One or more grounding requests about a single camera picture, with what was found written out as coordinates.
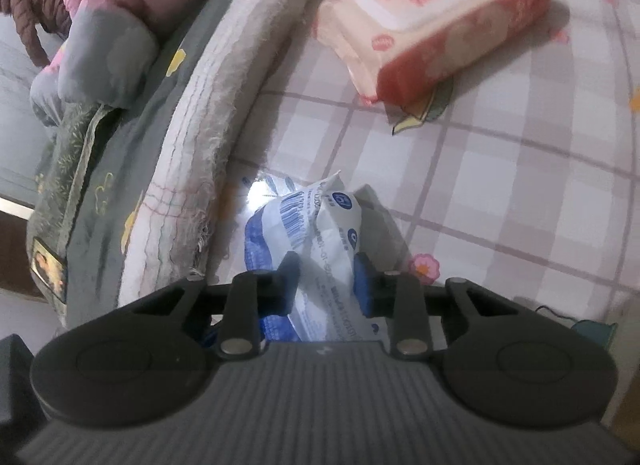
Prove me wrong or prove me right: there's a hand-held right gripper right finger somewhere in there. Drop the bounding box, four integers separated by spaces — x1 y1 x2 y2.
352 252 506 361

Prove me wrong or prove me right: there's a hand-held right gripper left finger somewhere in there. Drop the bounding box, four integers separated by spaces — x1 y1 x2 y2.
132 252 303 361

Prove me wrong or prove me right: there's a blue white tissue packet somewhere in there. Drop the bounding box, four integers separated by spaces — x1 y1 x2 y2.
242 170 402 346

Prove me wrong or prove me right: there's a plaid cartoon bed sheet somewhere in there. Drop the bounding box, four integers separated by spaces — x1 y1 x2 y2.
205 0 640 331

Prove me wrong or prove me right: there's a cream rolled blanket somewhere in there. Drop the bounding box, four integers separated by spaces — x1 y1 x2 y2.
117 0 353 307

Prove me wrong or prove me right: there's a grey quilt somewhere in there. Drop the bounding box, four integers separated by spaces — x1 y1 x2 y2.
29 0 251 328

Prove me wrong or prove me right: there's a red wet wipes packet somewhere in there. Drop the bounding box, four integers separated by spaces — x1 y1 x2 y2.
314 0 552 106

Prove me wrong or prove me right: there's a brown padded jacket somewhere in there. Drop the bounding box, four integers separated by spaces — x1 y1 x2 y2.
0 0 72 68

